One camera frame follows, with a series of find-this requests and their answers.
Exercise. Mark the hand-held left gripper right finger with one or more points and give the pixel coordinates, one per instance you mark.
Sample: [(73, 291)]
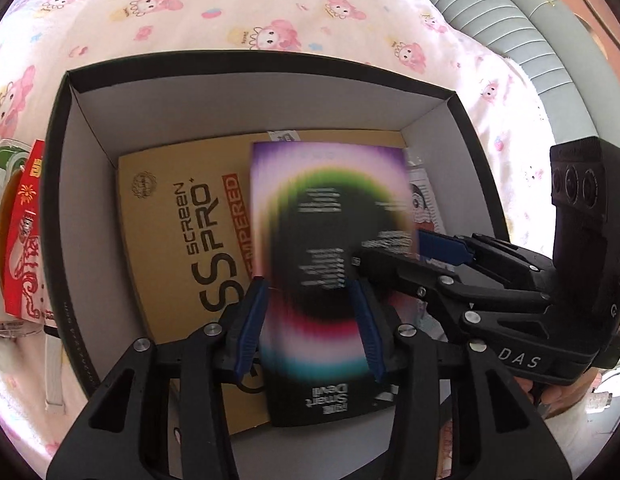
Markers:
[(367, 330)]

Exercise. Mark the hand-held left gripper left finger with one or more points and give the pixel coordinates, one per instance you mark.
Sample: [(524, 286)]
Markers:
[(252, 325)]

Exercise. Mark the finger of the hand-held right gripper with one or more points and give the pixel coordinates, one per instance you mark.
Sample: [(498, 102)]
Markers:
[(415, 280), (442, 247)]

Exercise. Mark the rainbow print black carton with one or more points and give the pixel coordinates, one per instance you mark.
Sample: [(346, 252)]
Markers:
[(315, 200)]

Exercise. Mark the black cardboard box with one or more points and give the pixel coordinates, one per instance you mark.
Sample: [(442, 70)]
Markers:
[(90, 160)]

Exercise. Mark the person's right hand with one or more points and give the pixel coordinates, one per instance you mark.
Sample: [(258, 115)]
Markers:
[(560, 400)]

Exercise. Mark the white cartoon card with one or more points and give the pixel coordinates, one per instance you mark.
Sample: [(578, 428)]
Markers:
[(425, 200)]

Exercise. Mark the person's leg in pink pyjamas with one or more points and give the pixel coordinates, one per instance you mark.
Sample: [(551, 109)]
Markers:
[(452, 452)]

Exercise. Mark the tan flat carton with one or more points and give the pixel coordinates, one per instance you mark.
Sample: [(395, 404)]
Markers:
[(165, 200)]

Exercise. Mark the white printed slip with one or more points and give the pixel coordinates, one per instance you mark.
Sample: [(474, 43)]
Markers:
[(282, 136)]

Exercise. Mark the grey padded headboard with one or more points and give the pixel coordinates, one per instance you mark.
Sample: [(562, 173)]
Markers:
[(515, 20)]

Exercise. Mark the red printed packet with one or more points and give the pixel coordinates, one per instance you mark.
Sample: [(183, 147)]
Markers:
[(25, 240)]

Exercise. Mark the clear phone case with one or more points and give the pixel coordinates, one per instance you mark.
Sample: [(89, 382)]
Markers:
[(0, 310)]

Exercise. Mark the pink cartoon printed blanket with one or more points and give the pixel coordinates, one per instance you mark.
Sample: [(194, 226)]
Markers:
[(190, 10)]

